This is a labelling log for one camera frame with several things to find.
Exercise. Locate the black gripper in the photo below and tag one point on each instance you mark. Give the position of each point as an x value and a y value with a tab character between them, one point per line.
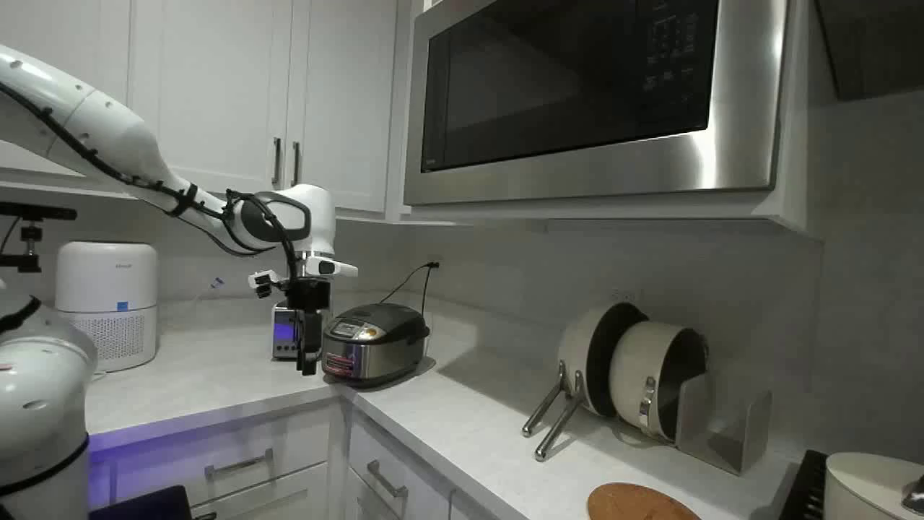
306	291

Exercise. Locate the silver metal control box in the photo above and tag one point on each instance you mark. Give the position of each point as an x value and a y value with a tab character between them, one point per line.
285	333

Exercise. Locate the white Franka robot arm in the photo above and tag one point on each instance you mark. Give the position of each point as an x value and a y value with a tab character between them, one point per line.
104	124

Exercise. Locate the dark silver rice cooker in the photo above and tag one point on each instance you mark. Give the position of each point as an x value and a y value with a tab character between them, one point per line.
377	338

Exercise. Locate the white lower cabinet with drawers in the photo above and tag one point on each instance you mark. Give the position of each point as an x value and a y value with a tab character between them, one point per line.
290	450

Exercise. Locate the white cylindrical air purifier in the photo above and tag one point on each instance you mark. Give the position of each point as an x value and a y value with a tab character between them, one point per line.
104	291

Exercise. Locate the dark chair back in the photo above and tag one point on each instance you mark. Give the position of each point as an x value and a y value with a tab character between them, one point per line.
146	507

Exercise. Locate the white upper cabinet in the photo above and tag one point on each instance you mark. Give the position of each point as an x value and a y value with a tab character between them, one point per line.
211	88

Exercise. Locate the large cream frying pan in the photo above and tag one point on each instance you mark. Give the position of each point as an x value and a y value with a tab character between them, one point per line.
582	351

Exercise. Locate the cream saucepan with dark inside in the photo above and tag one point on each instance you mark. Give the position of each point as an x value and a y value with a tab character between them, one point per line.
646	375

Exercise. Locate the round brown wooden board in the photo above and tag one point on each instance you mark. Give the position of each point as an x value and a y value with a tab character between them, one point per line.
640	502

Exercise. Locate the stainless steel microwave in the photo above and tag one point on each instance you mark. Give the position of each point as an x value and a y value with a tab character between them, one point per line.
586	95

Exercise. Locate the black stove top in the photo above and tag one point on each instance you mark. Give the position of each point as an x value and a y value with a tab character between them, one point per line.
804	491

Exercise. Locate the white pot with lid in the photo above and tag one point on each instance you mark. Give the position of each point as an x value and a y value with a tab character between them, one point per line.
866	489

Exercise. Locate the dark range hood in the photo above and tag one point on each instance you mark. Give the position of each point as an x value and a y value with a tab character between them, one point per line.
877	43

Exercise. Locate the wall power outlet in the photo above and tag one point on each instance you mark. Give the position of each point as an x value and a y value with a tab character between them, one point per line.
433	267

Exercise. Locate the black camera stand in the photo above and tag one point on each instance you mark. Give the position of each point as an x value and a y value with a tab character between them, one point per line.
31	213

